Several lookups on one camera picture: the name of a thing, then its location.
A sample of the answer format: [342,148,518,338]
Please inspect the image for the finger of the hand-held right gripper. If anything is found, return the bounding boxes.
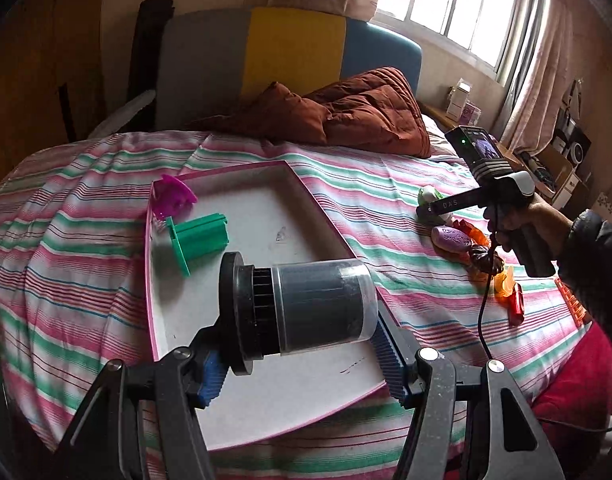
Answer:
[417,187,486,217]

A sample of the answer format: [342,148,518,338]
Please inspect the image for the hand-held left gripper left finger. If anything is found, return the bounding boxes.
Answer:
[51,327,237,480]

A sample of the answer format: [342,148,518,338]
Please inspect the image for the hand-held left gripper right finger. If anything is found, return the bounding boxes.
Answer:
[371,310,566,480]

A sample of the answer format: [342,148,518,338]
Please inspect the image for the green and white plastic device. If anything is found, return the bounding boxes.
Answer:
[417,186,457,226]

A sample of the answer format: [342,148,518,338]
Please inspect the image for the purple carved case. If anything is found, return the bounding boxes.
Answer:
[432,226,474,252]

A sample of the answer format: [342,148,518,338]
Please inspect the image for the dark brown flower-shaped ornament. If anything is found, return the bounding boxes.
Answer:
[468,245,504,276]

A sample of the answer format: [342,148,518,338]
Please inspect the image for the black cylinder with clear cap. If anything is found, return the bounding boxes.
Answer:
[218,251,379,375]

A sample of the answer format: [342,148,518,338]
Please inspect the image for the red metallic cylinder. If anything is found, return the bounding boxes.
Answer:
[508,282,525,326]

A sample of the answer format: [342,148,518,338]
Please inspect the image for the orange ridged plastic piece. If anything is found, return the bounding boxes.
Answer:
[554,277,586,326]

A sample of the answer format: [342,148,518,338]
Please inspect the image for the white box with pink rim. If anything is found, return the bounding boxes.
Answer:
[145,160,401,453]

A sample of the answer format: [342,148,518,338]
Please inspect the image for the person's right forearm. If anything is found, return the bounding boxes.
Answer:
[556,210,612,361]

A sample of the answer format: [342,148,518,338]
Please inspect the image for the person's right hand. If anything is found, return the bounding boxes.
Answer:
[483,195,574,266]

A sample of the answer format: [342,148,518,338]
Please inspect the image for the red-orange plastic toy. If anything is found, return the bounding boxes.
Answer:
[453,220,486,246]

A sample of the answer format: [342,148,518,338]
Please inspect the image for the white pillow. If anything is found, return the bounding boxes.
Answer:
[421,112,461,158]

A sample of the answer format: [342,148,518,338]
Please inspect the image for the wooden bedside table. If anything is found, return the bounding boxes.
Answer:
[421,101,594,211]

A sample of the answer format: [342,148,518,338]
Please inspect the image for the white carton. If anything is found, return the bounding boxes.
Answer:
[446,80,472,117]

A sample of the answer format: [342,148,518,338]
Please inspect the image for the orange translucent toy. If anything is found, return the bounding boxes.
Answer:
[493,266,516,303]

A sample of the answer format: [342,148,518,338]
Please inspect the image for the black electronic device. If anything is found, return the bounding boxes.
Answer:
[553,110,594,166]

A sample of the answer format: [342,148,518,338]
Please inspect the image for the brown quilt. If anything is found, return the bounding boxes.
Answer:
[186,67,433,158]

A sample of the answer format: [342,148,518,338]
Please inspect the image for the green plastic spool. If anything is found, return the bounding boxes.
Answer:
[165,213,230,277]

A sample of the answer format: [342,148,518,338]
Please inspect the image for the magenta plastic spool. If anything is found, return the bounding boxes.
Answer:
[152,174,197,222]

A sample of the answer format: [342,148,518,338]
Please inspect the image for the striped bedsheet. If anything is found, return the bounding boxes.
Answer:
[0,130,594,480]

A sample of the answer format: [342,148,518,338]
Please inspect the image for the red fleece cloth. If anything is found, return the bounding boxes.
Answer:
[530,325,612,480]

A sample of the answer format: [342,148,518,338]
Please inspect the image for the grey yellow blue headboard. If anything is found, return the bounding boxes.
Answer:
[156,7,423,131]

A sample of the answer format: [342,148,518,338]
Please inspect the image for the wooden wardrobe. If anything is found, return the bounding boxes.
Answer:
[0,0,107,191]

